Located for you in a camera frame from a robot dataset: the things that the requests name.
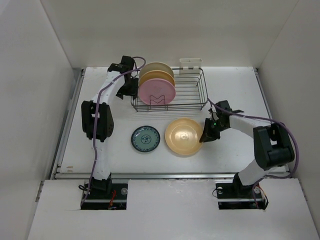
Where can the pink plate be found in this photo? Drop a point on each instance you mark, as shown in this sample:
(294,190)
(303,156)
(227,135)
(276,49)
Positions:
(156,91)

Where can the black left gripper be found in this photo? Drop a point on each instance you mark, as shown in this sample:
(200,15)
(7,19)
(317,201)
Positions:
(132,92)

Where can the white cutlery holder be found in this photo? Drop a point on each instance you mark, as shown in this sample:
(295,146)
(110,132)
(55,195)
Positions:
(190,65)

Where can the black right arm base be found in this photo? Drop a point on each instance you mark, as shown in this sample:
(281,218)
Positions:
(235,197)

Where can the yellow plate front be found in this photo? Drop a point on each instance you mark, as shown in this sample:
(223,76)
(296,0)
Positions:
(183,135)

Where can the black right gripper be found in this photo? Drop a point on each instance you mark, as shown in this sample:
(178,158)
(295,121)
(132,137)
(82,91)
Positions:
(208,135)

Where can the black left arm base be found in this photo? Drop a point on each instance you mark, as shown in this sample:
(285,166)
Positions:
(103,195)

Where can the small teal patterned plate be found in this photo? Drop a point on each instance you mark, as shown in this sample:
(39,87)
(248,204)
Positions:
(145,139)

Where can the cream plate rear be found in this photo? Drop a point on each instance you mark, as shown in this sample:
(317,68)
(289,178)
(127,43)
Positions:
(156,66)

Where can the yellow plate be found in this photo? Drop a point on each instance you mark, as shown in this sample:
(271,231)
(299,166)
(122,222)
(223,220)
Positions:
(183,135)
(156,74)

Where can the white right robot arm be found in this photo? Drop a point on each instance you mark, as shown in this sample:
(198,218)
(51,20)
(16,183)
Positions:
(273,144)

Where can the black wire dish rack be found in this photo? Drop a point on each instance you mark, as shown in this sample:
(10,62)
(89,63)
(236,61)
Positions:
(189,93)

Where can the yellow plate middle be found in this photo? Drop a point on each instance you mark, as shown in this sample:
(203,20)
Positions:
(156,74)

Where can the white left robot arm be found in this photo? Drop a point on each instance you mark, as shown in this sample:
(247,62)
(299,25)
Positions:
(96,116)

